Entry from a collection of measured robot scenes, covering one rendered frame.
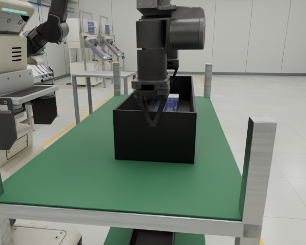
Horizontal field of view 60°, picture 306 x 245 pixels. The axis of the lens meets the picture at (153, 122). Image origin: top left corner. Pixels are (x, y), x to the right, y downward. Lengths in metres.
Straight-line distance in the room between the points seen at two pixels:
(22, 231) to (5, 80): 0.88
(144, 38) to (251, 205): 0.33
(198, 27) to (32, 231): 1.33
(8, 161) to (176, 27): 0.74
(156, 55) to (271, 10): 9.86
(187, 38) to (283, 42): 9.97
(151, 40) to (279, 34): 9.92
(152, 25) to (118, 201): 0.30
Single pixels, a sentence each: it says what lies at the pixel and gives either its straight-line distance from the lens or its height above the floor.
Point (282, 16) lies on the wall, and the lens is 10.40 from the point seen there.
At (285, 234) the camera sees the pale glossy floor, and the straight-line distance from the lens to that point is 2.05.
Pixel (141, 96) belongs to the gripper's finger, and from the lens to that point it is 0.51.
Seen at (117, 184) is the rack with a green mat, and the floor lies 0.95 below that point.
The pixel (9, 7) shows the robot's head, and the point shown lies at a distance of 0.93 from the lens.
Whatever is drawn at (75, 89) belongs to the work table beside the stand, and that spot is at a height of 0.61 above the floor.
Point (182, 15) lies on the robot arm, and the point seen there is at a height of 1.24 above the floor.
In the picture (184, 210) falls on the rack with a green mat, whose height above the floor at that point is 0.95.
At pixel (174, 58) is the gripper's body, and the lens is 1.06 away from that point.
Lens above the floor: 1.20
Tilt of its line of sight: 17 degrees down
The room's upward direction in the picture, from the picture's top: straight up
